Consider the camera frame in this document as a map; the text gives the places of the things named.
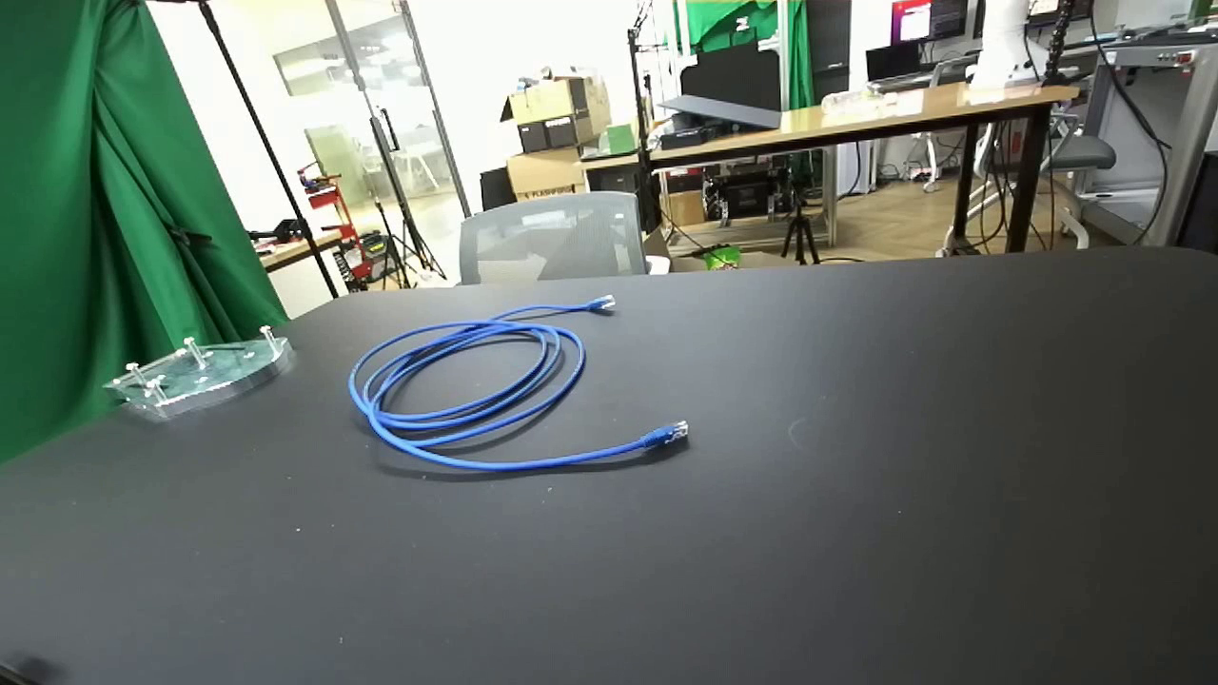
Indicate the closed cardboard box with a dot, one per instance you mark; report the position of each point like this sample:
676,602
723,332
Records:
546,173

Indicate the small black tripod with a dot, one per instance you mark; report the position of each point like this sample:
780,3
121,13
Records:
800,238

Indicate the open cardboard box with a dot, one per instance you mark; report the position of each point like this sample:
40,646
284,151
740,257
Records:
558,101

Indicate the red tool cart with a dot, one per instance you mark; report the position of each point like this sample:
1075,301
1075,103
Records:
334,202

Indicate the low wooden side table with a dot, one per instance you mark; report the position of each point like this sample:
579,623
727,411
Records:
300,250

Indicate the wooden desk with black legs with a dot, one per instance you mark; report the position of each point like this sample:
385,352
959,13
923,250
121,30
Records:
863,121

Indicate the green backdrop cloth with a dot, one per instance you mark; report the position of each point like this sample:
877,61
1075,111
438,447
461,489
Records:
727,26

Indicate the white paper sheet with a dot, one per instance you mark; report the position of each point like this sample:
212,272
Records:
877,103

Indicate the clear acrylic plate with standoffs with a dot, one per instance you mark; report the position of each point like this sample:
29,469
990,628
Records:
204,371

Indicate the thin black stand pole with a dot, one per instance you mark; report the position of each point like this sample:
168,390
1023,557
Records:
262,136

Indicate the computer monitor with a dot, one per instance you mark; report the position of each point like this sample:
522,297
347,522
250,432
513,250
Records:
915,19

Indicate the grey swivel chair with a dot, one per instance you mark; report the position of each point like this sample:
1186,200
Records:
1077,155

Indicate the green curtain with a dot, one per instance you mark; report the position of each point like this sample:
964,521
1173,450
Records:
79,231

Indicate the grey metal desk frame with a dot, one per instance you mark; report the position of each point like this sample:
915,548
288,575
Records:
1186,127

